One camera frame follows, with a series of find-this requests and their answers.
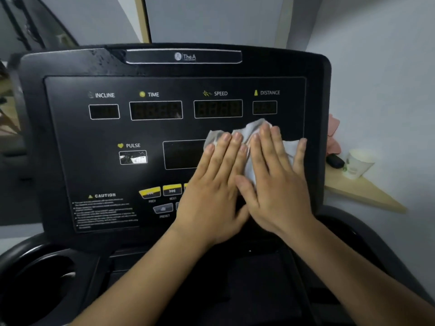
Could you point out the person's right hand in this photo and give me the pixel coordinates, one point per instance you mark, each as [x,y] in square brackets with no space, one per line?
[278,196]

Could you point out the white paper cup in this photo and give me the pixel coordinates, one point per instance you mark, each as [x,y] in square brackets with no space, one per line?
[357,164]

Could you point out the white wet wipe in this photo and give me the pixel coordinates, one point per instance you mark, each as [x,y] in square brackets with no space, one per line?
[258,127]

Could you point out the person's left hand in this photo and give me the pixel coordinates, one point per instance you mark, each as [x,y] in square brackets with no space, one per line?
[210,207]

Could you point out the pink wipes packet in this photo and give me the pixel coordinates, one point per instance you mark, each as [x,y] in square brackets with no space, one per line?
[333,127]

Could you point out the light wooden corner shelf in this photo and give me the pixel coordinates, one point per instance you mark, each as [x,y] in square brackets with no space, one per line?
[360,191]

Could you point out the person's left forearm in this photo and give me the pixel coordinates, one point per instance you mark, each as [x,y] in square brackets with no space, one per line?
[146,285]

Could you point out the small black case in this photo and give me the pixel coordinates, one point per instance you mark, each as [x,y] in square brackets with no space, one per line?
[335,161]

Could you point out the person's right forearm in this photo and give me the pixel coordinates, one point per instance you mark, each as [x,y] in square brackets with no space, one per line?
[357,278]

